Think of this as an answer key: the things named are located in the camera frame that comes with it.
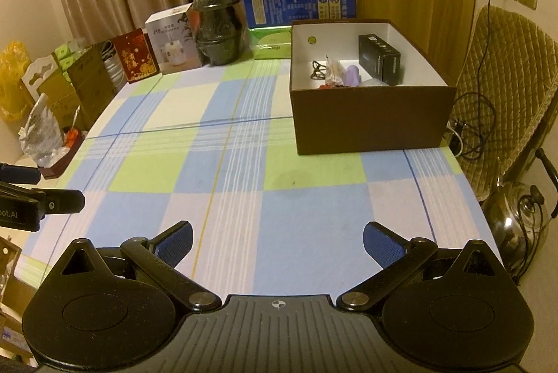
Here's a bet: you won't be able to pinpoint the checked cloth covered desktop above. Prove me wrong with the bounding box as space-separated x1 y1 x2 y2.
24 59 506 304

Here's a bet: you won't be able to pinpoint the patterned hair claw clip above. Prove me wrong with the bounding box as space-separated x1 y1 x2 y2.
310 59 329 81

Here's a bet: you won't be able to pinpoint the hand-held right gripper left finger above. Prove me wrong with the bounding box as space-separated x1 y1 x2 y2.
61 220 223 310

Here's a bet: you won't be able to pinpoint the small cardboard carton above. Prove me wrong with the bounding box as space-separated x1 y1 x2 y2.
0 236 22 313

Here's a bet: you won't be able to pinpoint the bag of cotton swabs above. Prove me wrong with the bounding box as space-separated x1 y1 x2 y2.
326 55 345 86

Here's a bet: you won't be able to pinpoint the brown cardboard box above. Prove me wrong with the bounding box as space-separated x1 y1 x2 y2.
288 19 458 156

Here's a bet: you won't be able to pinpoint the red and gold gift box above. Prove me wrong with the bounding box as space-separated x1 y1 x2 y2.
112 28 160 85

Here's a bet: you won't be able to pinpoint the white wooden rack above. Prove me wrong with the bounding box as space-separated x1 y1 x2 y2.
21 54 62 95

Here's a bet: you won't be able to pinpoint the stack of metal bowls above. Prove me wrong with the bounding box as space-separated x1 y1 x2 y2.
98 42 125 88

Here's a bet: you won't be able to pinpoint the white humidifier box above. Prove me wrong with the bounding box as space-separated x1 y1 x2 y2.
145 2 203 76

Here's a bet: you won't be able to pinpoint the plain cardboard box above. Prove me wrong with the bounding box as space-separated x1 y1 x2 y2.
65 44 118 129

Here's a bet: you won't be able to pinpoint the clear plastic bag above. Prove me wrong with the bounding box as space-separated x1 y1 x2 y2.
18 94 66 169

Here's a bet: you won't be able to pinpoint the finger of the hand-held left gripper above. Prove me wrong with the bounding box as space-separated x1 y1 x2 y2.
0 181 85 215
0 164 42 185

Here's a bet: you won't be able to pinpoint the green tissue pack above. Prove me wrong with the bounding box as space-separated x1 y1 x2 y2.
248 24 294 60

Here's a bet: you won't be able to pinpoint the quilted beige chair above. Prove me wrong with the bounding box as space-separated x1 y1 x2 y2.
449 4 558 203

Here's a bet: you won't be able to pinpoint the yellow plastic bag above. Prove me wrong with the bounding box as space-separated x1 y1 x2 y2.
0 40 33 123

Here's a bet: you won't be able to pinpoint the dark glass pot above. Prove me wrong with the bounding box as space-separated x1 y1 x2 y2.
189 0 245 67

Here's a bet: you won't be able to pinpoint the steel kettle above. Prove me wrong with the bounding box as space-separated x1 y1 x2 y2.
482 148 558 282

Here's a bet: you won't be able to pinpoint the small green tissue packs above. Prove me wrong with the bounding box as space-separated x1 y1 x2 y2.
54 42 83 68

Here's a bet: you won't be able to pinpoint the dark red open box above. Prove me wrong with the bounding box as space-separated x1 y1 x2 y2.
37 129 85 181

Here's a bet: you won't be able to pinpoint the purple cosmetic tube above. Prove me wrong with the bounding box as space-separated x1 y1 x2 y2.
344 65 363 88

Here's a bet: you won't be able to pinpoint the black product box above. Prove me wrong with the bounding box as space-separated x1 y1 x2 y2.
358 33 402 87

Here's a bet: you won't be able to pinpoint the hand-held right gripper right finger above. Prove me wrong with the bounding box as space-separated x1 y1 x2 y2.
335 221 506 310

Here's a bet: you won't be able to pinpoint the blue printed carton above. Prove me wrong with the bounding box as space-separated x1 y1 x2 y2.
243 0 357 29

